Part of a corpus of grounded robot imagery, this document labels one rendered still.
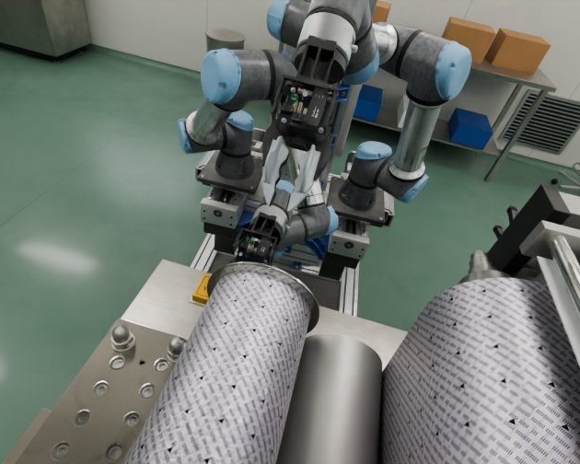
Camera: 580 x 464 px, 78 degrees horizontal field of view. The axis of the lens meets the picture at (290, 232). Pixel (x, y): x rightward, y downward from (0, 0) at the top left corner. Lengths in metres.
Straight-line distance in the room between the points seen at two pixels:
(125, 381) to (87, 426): 0.08
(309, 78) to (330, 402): 0.38
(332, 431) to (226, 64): 0.74
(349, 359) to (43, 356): 1.67
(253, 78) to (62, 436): 0.76
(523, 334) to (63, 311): 1.96
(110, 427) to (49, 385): 1.27
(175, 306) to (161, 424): 0.56
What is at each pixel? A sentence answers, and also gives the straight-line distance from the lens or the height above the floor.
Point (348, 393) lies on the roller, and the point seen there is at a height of 1.23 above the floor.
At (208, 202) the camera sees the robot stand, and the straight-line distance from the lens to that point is 1.35.
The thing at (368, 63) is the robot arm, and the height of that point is 1.45.
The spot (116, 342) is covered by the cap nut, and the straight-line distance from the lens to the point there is 0.68.
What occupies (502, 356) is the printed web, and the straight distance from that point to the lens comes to 0.34.
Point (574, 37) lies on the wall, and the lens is 4.18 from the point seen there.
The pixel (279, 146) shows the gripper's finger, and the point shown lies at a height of 1.39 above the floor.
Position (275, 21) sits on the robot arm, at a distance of 0.74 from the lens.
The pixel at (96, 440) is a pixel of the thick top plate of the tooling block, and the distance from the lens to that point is 0.65.
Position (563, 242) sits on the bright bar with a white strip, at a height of 1.46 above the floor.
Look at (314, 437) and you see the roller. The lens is 0.43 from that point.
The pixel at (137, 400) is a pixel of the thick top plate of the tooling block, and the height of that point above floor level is 1.03.
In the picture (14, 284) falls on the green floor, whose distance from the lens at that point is 2.29.
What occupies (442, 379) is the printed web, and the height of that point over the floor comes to 1.35.
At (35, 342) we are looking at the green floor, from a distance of 2.04.
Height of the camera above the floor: 1.63
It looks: 43 degrees down
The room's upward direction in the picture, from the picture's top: 12 degrees clockwise
